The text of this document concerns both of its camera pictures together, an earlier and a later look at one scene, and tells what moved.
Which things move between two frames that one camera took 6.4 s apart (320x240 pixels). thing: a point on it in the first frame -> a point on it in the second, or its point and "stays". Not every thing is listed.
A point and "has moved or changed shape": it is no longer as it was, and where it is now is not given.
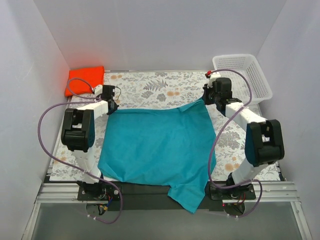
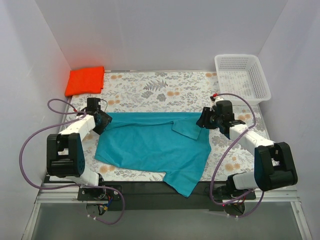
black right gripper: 206,95 -> 203,118
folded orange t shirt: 94,76 stays
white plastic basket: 247,65 stays
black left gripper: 113,106 -> 104,120
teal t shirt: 173,147 has moved or changed shape
